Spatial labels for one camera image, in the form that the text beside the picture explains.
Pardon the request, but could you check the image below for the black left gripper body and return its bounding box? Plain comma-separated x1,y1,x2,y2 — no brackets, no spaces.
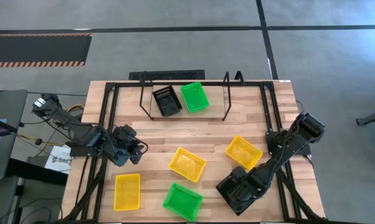
108,124,144,167

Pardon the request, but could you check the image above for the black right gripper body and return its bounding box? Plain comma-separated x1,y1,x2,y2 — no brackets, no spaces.
229,166,267,200

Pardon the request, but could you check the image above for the black plastic basket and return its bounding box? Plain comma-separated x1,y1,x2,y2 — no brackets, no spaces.
152,85,183,118
216,172,257,216

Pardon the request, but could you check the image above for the yellow plastic basket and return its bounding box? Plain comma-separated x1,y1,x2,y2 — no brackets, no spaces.
225,135,264,171
113,173,141,212
168,147,207,183

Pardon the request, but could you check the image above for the green plastic basket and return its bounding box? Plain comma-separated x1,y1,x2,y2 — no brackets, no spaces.
180,81,210,113
162,182,203,222

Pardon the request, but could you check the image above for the white printed paper sheet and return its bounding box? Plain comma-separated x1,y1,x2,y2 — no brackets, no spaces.
44,144,73,174

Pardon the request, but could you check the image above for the black perforated floor strip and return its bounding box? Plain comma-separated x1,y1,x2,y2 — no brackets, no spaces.
128,70,206,81

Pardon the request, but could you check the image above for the black hazard-striped floor mat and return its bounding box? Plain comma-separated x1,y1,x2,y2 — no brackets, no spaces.
0,33,93,68

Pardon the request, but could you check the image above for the black aluminium table frame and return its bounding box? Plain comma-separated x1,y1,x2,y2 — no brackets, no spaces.
61,80,330,224

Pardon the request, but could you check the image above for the yellow cable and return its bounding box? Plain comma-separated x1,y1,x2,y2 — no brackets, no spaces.
17,104,85,147

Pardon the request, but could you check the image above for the black metal rack frame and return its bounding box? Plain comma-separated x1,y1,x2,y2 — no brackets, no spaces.
139,71,234,122

